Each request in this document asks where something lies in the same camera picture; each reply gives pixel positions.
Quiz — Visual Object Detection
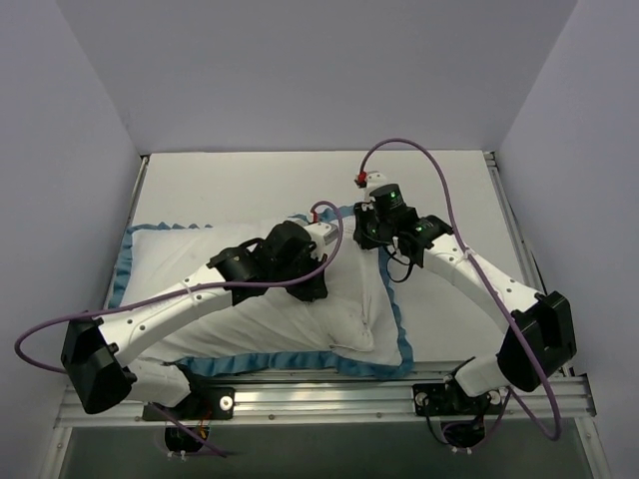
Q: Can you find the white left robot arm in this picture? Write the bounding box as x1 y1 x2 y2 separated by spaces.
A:
61 221 340 418

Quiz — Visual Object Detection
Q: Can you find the aluminium left side rail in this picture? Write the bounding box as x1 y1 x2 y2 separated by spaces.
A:
84 154 151 380

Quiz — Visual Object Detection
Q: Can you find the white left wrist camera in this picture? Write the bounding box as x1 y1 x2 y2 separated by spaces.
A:
305 212 339 247

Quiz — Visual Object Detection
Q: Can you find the blue houndstooth pillow with pillowcase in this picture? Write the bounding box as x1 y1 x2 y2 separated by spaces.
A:
109 206 413 379

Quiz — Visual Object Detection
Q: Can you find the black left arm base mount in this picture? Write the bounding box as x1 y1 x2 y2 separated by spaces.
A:
160 386 236 421

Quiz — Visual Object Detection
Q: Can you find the aluminium front rail frame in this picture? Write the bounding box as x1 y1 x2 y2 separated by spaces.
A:
54 362 596 428

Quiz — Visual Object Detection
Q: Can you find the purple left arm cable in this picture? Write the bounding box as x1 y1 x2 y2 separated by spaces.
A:
13 200 344 458

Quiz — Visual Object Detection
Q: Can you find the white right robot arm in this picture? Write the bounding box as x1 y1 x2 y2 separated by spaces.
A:
353 180 576 412

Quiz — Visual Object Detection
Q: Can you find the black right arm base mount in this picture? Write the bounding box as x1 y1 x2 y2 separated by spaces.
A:
412 381 502 417

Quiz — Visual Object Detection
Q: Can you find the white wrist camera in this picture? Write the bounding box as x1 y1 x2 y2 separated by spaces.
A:
305 212 339 247
354 171 389 202

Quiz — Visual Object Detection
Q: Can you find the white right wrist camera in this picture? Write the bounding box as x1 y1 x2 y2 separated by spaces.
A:
354 171 389 202

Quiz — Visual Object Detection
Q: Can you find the aluminium right side rail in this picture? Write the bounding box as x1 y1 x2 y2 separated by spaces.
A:
481 149 573 375

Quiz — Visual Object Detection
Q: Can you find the aluminium rail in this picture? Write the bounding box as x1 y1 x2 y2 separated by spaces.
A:
481 149 573 375
84 154 151 380

